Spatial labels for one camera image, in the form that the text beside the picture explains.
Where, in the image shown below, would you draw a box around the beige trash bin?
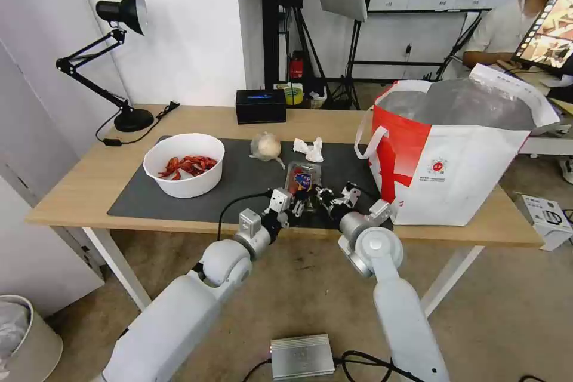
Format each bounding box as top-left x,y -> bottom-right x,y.
0,294 -> 64,382

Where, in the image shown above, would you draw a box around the dark grey table mat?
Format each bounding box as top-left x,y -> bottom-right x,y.
106,137 -> 396,229

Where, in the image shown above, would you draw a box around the black floor cable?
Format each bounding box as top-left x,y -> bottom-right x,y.
332,349 -> 396,382

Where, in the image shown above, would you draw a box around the white round bowl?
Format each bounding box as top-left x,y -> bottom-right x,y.
143,133 -> 226,199

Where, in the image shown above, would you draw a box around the crumpled white tissue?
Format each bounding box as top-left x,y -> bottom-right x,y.
292,136 -> 325,163

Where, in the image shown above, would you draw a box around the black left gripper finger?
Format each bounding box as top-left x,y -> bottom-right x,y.
286,204 -> 317,227
287,188 -> 314,207

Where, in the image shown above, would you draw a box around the wooden table with white legs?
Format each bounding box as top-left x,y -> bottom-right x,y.
24,103 -> 545,312

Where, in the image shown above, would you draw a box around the black tripod stand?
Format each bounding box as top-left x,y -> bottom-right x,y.
286,5 -> 334,103

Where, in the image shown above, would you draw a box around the white cardboard product box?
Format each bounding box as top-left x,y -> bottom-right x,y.
520,193 -> 573,252

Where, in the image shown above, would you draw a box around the red fire extinguisher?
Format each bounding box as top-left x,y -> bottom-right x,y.
288,51 -> 306,80

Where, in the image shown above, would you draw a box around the white cabinet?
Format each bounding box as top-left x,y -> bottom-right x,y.
0,36 -> 106,318

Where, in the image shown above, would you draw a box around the red crayfish shells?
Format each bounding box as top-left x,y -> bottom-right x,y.
157,154 -> 219,181

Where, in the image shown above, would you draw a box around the yellow green tape roll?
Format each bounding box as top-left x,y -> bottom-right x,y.
284,82 -> 306,107

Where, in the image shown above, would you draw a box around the black lamp power cable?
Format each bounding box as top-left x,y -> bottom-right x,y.
95,101 -> 181,147

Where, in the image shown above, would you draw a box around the crumpled clear plastic bag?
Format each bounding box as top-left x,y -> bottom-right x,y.
248,131 -> 287,171

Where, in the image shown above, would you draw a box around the black tissue box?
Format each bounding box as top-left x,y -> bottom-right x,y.
236,89 -> 287,125

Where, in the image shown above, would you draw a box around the black light stand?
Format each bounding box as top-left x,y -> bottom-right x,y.
343,19 -> 364,110

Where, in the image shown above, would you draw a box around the person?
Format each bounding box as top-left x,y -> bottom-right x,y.
461,0 -> 573,84

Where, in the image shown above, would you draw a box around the clear printed snack wrapper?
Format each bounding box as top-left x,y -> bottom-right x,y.
282,161 -> 325,196

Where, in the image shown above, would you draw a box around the white and red takeout bag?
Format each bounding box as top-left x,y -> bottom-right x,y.
354,63 -> 562,227

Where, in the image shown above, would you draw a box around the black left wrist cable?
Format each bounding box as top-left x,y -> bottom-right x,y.
216,192 -> 272,242

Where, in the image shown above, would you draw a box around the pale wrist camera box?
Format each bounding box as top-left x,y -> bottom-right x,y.
341,187 -> 362,209
269,189 -> 290,214

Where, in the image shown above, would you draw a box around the tilted computer monitor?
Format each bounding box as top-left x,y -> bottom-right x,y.
511,0 -> 573,71

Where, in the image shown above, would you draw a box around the black desk lamp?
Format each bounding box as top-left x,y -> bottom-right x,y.
56,0 -> 155,133

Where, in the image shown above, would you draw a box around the silver metal power box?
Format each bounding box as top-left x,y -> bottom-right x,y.
269,333 -> 339,381

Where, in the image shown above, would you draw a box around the black metal rack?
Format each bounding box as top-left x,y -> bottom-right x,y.
260,0 -> 307,90

